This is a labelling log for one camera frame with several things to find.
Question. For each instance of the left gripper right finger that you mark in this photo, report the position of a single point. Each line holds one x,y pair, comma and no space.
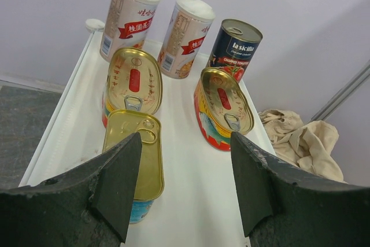
282,205

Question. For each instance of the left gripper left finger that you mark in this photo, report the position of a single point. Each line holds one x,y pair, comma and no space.
89,205

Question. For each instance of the white plastic cube cabinet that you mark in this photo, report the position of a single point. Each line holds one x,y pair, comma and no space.
199,205

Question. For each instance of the gold tin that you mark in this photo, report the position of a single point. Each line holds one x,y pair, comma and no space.
150,184

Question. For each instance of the red yellow tin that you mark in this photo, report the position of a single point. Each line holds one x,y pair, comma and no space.
221,108

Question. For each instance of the red green tin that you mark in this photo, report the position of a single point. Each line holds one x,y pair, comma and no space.
134,82

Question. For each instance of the dark blue food can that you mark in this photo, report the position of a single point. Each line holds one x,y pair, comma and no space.
234,47

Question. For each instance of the orange label white-lid can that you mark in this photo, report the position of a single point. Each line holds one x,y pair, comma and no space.
188,27

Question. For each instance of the red white tall can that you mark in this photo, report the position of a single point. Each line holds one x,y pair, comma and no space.
127,25

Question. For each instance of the beige crumpled cloth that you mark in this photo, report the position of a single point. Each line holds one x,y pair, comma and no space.
306,146

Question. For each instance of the aluminium frame rail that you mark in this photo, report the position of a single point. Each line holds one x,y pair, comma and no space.
343,94

